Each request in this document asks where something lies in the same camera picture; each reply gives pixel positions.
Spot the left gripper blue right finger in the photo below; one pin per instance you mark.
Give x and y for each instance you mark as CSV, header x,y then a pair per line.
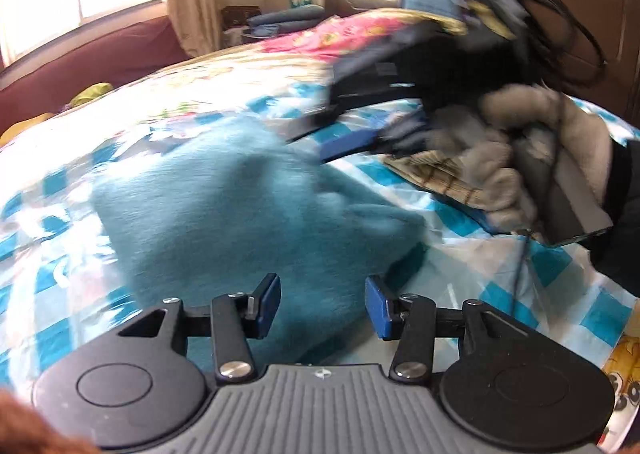
x,y
391,314

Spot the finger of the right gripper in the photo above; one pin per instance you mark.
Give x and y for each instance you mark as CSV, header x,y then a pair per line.
x,y
369,141
292,130

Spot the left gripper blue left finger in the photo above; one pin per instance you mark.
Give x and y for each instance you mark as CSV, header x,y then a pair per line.
x,y
247,314

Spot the teal fuzzy sweater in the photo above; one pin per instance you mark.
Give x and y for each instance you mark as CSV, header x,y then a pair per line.
x,y
218,213

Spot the folded blue clothes stack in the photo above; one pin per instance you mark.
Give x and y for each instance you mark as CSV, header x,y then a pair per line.
x,y
272,25

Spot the grey gloved right hand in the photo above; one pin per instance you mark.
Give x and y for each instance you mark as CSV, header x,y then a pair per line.
x,y
541,160

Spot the pink floral bed quilt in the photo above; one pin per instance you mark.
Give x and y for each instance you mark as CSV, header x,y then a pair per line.
x,y
331,39

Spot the plaid folded cloth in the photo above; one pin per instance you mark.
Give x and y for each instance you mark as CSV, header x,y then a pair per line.
x,y
437,174

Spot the dark red sofa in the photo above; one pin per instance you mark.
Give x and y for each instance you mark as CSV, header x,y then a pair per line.
x,y
117,58

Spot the blue checkered plastic sheet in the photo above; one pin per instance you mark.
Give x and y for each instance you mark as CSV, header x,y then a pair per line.
x,y
60,286

